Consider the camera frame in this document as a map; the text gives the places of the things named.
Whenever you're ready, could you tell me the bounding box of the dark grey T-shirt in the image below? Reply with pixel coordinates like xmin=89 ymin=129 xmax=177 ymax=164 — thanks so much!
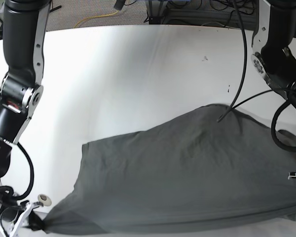
xmin=44 ymin=104 xmax=296 ymax=235

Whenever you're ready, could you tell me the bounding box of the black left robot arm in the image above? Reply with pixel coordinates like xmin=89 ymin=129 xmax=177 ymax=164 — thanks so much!
xmin=252 ymin=0 xmax=296 ymax=109

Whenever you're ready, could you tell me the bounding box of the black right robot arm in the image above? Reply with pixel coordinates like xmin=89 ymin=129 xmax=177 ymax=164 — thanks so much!
xmin=0 ymin=0 xmax=51 ymax=231

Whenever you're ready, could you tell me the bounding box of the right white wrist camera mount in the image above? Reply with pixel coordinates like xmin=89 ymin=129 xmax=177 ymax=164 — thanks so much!
xmin=0 ymin=201 xmax=43 ymax=237

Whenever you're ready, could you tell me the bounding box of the left table cable grommet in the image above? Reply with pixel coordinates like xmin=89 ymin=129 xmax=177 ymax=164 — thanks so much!
xmin=37 ymin=194 xmax=52 ymax=206

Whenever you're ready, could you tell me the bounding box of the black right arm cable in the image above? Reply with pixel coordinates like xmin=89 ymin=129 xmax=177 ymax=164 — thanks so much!
xmin=0 ymin=142 xmax=35 ymax=201

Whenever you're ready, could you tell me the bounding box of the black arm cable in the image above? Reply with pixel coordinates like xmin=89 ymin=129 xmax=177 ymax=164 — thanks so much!
xmin=0 ymin=142 xmax=35 ymax=201
xmin=216 ymin=0 xmax=296 ymax=153

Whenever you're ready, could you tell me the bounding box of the yellow cable on floor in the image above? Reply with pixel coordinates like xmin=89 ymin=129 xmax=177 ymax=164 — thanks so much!
xmin=73 ymin=9 xmax=119 ymax=29

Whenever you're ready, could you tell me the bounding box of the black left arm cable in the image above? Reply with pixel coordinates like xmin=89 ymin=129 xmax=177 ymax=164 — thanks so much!
xmin=216 ymin=0 xmax=296 ymax=153

